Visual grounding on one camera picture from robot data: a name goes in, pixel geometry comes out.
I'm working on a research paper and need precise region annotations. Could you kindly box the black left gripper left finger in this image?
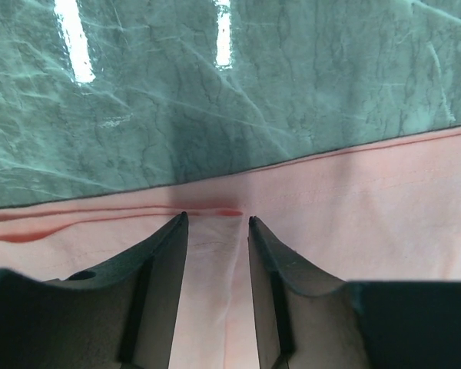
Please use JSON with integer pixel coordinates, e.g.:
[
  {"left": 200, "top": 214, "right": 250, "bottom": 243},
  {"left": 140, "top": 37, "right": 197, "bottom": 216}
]
[{"left": 41, "top": 213, "right": 188, "bottom": 368}]

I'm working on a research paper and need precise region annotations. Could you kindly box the salmon pink t shirt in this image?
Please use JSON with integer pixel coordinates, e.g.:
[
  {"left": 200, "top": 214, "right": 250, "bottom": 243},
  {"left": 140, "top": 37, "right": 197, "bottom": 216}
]
[{"left": 0, "top": 127, "right": 461, "bottom": 368}]

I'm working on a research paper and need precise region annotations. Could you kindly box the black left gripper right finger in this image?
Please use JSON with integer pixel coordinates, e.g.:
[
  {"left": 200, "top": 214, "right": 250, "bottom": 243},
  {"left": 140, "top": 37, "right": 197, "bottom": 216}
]
[{"left": 247, "top": 217, "right": 369, "bottom": 368}]

